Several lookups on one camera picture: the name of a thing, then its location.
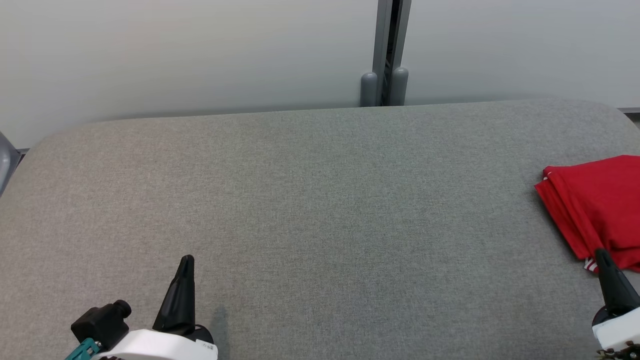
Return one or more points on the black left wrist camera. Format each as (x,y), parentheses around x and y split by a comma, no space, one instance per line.
(100,325)

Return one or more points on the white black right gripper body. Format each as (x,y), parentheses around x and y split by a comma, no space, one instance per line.
(620,335)

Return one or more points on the grey metal furniture leg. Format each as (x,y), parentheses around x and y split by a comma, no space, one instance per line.
(6,160)

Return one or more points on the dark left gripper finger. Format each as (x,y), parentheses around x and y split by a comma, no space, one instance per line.
(180,305)

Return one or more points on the dark grey wall rail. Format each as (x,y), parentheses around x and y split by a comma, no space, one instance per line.
(630,111)

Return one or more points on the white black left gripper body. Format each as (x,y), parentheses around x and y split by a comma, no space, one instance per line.
(160,347)

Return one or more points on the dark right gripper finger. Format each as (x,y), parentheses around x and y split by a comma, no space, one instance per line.
(617,292)

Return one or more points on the red basketball jersey white sleeves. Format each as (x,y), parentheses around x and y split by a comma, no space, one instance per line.
(610,205)

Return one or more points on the grey rounded cylinder post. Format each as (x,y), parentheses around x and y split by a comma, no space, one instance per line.
(399,87)
(368,92)

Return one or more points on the grey vertical partition frame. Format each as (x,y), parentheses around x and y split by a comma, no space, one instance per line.
(382,40)

